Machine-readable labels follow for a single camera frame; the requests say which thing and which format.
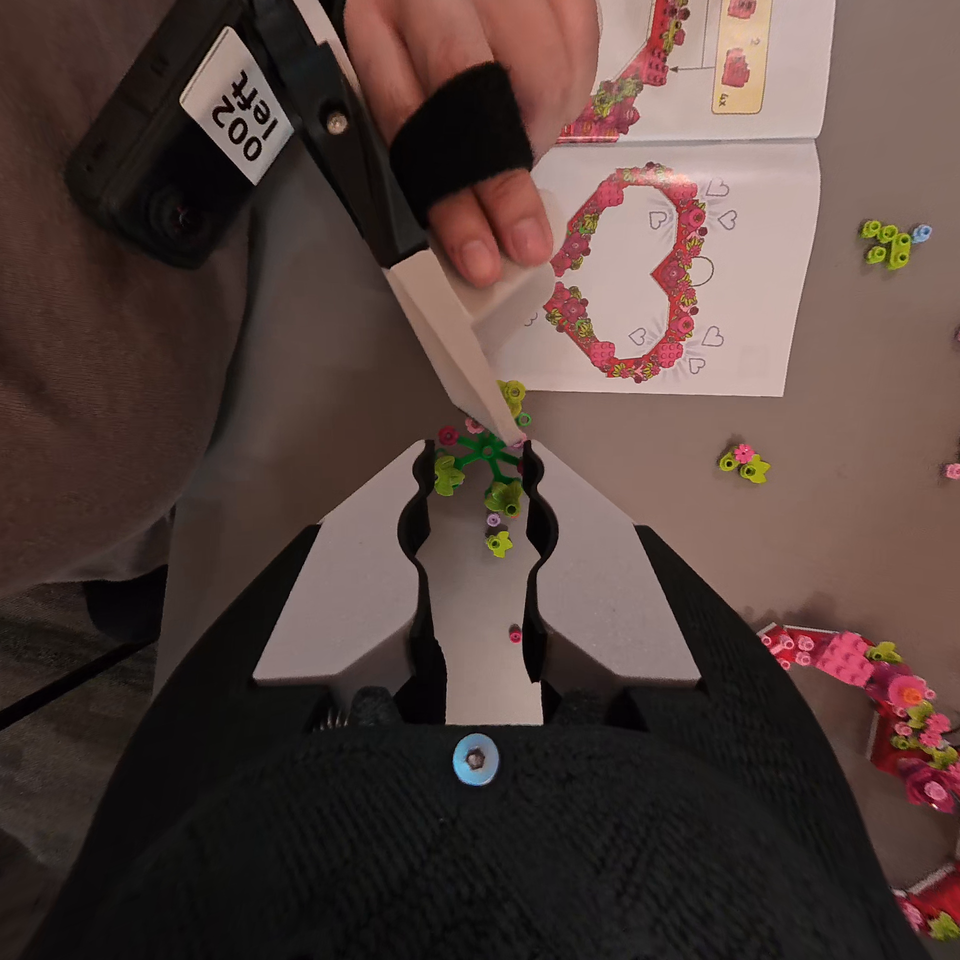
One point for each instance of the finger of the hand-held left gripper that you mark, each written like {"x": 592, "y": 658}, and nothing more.
{"x": 457, "y": 352}
{"x": 510, "y": 300}

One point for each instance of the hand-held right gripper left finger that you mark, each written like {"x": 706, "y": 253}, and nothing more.
{"x": 345, "y": 592}

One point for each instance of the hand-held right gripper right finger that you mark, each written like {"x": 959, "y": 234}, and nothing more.
{"x": 607, "y": 600}

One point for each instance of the green stem brick flower cluster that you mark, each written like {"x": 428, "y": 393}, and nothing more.
{"x": 487, "y": 452}

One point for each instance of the person's left hand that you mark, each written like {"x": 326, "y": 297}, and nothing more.
{"x": 465, "y": 37}

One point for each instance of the lime leaf brick piece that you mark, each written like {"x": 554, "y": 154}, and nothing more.
{"x": 499, "y": 545}

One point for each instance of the lime leaves with pink flower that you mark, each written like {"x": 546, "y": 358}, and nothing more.
{"x": 750, "y": 469}

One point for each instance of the person's torso in grey sweater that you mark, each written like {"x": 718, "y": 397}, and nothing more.
{"x": 112, "y": 375}

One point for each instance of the white instruction booklet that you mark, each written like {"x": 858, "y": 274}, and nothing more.
{"x": 757, "y": 262}

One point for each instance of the lime leaves with blue stud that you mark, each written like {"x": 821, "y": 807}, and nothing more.
{"x": 889, "y": 244}

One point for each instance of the red pink brick heart frame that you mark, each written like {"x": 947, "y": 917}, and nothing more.
{"x": 847, "y": 660}

